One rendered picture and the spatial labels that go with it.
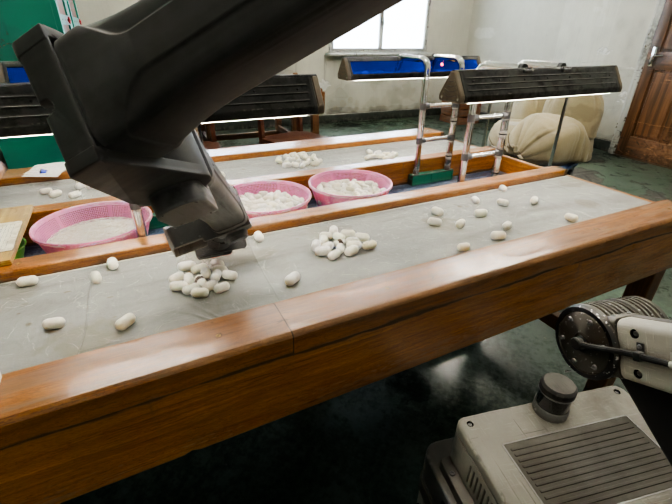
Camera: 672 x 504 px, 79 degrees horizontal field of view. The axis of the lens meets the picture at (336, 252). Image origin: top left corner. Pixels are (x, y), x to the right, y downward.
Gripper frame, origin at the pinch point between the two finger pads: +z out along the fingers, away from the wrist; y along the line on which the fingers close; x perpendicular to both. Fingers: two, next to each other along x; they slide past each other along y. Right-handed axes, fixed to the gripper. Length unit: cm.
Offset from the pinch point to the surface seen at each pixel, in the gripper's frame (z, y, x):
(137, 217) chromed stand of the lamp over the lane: 5.7, 14.1, -12.1
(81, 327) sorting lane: -10.6, 25.9, 11.6
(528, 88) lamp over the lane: -25, -82, -19
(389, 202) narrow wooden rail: 5, -50, -5
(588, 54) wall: 178, -492, -188
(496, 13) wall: 269, -499, -329
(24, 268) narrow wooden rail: 4.6, 36.1, -4.8
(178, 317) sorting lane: -13.7, 10.9, 14.4
